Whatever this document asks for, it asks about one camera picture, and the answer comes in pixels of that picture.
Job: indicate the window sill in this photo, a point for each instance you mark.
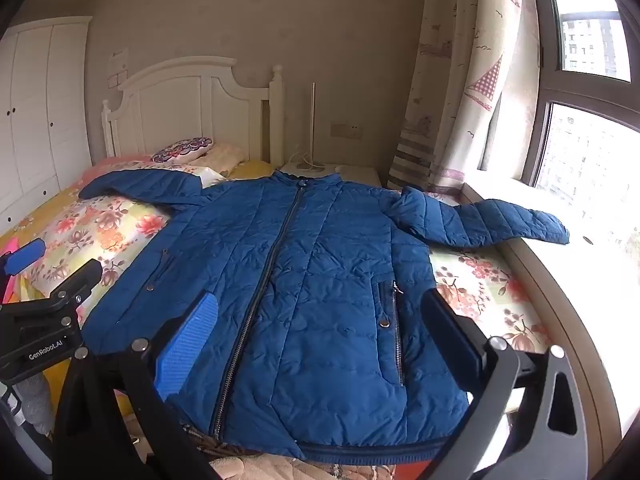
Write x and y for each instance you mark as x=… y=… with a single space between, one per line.
x=575 y=310

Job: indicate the blue puffer jacket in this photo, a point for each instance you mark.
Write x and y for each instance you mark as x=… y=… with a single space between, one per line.
x=310 y=270

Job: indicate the white wardrobe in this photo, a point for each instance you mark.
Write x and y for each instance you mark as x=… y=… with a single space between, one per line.
x=35 y=110

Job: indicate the round patterned cushion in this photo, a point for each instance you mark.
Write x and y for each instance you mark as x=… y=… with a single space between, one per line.
x=182 y=150

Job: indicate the grey fuzzy cloth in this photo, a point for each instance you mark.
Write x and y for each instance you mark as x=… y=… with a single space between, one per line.
x=35 y=402

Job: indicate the window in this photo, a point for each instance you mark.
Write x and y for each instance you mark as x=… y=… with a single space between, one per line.
x=585 y=87

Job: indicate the printed curtain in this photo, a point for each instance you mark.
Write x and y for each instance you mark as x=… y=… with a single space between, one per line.
x=450 y=85

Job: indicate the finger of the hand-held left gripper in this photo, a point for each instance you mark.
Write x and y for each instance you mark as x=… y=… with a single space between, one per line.
x=25 y=256
x=77 y=280

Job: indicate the white pole lamp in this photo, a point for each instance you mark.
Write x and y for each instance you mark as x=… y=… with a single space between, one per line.
x=314 y=125

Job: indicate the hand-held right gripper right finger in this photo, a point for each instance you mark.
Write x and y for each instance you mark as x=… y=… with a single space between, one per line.
x=450 y=330

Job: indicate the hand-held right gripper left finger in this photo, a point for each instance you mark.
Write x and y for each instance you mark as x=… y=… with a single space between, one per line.
x=190 y=340

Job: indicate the white wooden bed headboard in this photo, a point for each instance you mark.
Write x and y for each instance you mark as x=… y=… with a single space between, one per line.
x=175 y=105

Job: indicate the peach pillow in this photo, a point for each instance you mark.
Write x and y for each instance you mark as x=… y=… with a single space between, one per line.
x=225 y=157

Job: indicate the floral quilt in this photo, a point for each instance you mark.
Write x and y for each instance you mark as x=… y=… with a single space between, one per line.
x=90 y=225

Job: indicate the white nightstand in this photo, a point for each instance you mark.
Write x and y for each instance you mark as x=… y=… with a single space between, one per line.
x=350 y=176

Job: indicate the wall paper notes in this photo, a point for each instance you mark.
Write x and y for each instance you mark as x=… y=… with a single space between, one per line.
x=119 y=70

